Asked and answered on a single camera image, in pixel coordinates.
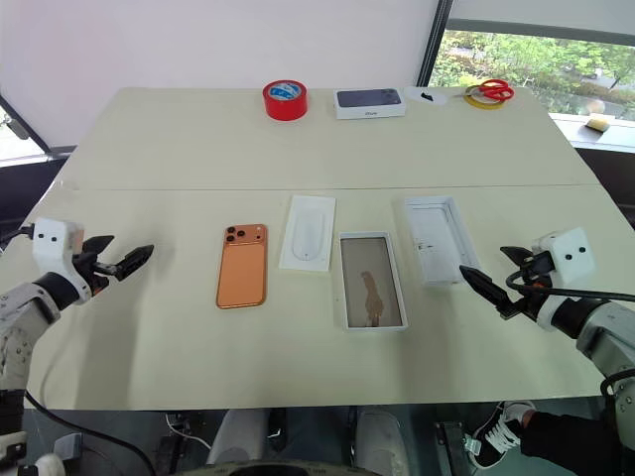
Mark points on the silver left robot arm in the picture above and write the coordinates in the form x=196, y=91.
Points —
x=22, y=317

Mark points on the orange smartphone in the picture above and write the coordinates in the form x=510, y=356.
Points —
x=242, y=273

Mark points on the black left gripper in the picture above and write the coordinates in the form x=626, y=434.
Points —
x=94, y=270

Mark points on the black slanted window bar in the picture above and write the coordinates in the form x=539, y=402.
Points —
x=20, y=124

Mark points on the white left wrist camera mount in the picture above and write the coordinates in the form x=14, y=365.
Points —
x=52, y=240

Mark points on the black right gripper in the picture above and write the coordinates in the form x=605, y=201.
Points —
x=533, y=287

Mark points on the closed white phone box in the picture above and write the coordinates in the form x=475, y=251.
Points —
x=369, y=104

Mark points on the white open phone box base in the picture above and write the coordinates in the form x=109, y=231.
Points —
x=439, y=238

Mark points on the phone box lid with print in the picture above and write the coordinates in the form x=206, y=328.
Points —
x=372, y=282

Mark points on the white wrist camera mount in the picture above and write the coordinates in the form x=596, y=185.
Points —
x=52, y=240
x=570, y=255

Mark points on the black and white sneaker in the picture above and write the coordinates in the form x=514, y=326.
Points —
x=496, y=436

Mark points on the grey rounded leg shell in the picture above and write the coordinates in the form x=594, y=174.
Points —
x=382, y=441
x=238, y=436

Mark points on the white card with black clip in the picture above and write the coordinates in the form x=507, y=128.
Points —
x=414, y=94

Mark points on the red tape roll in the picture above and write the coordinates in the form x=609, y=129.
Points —
x=285, y=101

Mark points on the yellow tape roll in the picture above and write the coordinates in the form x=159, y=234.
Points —
x=476, y=100

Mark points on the grey plastic block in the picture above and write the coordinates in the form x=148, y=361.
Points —
x=68, y=447

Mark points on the white cardboard insert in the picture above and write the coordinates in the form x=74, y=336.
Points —
x=308, y=233

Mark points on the black window frame post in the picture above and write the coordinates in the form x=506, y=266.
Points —
x=434, y=39

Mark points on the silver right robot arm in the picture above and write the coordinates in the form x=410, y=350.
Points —
x=602, y=329

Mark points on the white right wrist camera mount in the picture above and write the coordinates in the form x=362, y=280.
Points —
x=570, y=255

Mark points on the yellow sponge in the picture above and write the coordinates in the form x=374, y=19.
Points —
x=597, y=123

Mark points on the black trouser leg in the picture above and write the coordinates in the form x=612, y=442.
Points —
x=565, y=441

